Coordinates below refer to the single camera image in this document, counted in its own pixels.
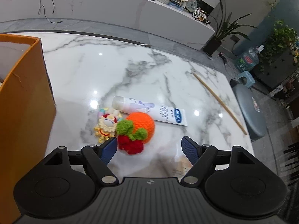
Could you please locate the orange cardboard storage box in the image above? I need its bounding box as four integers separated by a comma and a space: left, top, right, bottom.
1, 34, 56, 223

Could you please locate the white Vaseline tube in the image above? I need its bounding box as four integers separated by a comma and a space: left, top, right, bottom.
112, 96, 188, 126

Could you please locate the small blue plastic stool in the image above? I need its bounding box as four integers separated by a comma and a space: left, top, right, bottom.
237, 71, 255, 88

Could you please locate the orange crochet fruit toy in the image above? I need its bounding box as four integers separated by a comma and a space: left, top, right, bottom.
116, 112, 155, 155

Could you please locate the white marble TV console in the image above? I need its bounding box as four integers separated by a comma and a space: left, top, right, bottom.
1, 0, 214, 50

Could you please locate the yellow sun keychain toy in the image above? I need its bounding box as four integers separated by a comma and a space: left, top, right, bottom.
94, 107, 123, 144

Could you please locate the long wooden stick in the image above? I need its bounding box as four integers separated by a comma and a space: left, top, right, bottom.
193, 73, 247, 135

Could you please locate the potted green plant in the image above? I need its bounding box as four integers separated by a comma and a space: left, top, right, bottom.
203, 0, 256, 57

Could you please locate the large water bottle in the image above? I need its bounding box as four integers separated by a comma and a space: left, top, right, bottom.
234, 47, 259, 72

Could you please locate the grey round stool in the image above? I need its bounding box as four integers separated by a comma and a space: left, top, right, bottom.
229, 79, 266, 141

